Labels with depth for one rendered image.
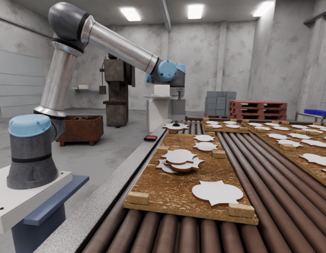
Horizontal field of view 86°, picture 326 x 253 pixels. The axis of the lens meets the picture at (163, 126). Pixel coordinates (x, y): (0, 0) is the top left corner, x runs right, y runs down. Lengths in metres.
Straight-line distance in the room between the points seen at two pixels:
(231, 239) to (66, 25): 0.76
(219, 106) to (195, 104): 2.74
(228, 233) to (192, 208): 0.10
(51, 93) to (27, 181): 0.34
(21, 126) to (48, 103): 0.17
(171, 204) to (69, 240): 0.25
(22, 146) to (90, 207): 0.30
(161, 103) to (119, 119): 1.95
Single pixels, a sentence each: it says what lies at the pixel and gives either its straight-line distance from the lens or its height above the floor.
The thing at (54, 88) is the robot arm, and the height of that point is 1.24.
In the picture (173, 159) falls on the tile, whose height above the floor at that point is 0.99.
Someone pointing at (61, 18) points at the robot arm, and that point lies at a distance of 0.73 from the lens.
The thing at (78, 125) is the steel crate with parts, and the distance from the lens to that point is 4.14.
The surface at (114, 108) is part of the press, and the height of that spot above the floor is 0.62.
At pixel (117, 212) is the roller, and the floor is 0.92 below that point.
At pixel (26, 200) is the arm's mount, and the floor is 0.92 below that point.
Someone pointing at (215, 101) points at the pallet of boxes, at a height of 0.76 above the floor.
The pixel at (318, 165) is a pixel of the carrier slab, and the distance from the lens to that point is 1.01.
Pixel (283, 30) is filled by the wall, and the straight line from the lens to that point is 9.63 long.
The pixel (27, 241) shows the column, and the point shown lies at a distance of 0.85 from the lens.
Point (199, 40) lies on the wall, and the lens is 10.94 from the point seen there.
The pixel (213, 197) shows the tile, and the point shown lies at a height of 0.95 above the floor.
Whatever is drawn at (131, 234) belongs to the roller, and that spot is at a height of 0.91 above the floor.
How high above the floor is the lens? 1.24
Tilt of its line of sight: 12 degrees down
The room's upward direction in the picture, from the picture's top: 1 degrees clockwise
